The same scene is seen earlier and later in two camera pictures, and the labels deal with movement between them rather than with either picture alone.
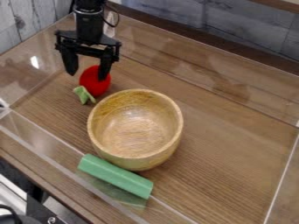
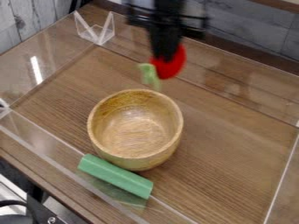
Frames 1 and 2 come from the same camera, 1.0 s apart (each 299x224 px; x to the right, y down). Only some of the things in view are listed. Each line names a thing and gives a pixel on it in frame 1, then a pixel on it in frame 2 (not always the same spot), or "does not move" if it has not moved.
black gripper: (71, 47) -> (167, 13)
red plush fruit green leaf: (91, 85) -> (163, 69)
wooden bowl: (135, 129) does not move
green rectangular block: (116, 176) does not move
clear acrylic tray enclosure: (182, 137) does not move
